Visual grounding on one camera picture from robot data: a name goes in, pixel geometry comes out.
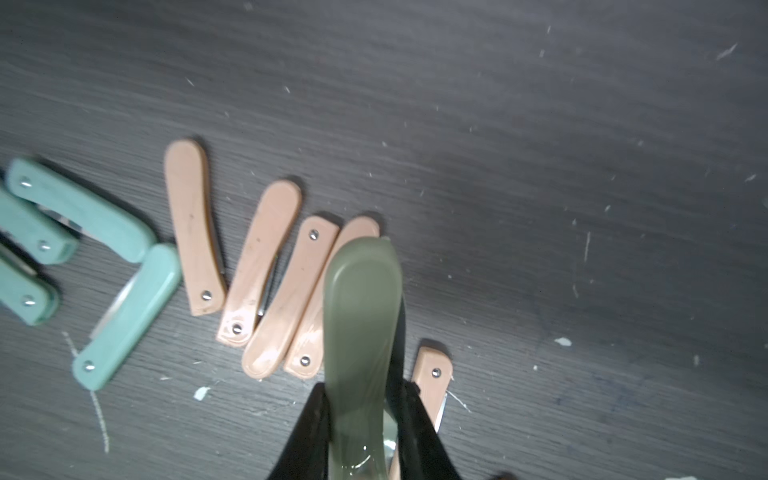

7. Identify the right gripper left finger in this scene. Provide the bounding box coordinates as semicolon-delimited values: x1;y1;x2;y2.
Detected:
267;382;331;480

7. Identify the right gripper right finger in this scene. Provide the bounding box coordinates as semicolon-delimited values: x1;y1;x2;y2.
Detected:
386;299;463;480

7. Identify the pink folding knife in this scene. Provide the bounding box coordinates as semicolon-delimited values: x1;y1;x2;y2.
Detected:
284;216;380;380
216;180;302;347
164;139;227;316
386;346;455;480
241;215;340;380

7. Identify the olive folding knife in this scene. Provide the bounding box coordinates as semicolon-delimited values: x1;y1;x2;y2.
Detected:
323;237;403;479

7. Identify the mint folding knife right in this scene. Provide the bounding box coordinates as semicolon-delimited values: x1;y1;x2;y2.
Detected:
72;243;182;391

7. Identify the mint folding knife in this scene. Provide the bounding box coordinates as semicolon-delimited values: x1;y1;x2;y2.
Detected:
72;243;182;391
5;158;157;263
1;187;79;265
1;245;60;326

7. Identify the mint folding knife upper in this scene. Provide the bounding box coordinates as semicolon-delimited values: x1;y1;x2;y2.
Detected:
5;158;157;263

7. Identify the mint folding knife leftmost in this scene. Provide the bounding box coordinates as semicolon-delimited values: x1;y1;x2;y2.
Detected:
1;245;60;326

